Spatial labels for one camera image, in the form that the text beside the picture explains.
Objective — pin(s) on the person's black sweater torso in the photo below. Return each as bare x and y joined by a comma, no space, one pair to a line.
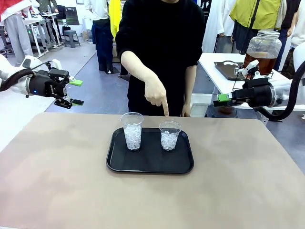
162,35

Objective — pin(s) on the person's right forearm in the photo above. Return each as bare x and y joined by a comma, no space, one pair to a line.
135,64

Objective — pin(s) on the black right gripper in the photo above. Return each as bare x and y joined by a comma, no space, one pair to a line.
257,93

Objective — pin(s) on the mannequin with navy skirt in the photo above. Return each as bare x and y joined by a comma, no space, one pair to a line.
102,40

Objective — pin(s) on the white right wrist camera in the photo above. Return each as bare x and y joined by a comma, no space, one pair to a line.
251,68

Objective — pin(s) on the person's left forearm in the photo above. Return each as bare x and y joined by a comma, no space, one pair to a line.
190,83

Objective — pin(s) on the white hanging garment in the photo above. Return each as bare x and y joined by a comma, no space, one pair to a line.
214,23

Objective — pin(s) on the dark display board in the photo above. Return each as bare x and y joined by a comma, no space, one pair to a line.
71,16

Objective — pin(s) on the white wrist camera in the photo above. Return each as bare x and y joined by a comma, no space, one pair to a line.
251,68
56,64

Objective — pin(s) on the grey plastic step stool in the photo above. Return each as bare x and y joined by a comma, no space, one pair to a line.
71,38

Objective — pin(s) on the black plastic serving tray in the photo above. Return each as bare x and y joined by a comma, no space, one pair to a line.
150,162

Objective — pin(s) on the mannequin in yellow-green jacket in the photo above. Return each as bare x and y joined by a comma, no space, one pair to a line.
257,14

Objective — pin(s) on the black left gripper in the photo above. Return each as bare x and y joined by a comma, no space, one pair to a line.
45,84

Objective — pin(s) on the short clear plastic iced cup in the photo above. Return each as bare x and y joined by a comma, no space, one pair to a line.
169,140

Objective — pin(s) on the person's left hand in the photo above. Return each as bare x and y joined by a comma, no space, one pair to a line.
186,110

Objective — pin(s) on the glass tea drink dispenser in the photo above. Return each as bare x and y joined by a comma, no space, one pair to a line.
263,50

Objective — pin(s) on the dark brown serving tray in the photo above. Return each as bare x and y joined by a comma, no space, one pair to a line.
225,71

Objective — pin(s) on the mannequin in black top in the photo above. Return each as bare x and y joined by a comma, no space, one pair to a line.
289,14

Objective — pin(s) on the white side table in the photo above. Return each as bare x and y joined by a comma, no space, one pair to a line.
209,64

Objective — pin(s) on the seated person in dark jacket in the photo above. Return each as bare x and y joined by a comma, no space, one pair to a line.
47,4

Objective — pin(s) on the tall clear plastic iced cup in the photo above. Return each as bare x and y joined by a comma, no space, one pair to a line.
132,138

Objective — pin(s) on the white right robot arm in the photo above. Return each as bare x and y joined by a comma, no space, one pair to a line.
283,93

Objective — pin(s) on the white plastic crate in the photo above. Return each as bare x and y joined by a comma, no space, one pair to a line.
200,99

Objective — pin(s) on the yellow scarf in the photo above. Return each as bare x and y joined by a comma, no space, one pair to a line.
114,19

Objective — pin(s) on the person's right hand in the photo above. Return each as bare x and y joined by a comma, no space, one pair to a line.
156,91

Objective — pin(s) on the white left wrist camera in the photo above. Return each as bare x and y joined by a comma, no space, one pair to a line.
56,64

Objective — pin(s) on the white workshop desk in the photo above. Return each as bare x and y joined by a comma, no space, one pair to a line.
33,22

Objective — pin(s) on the white cardboard box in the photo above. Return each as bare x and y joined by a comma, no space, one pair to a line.
87,26

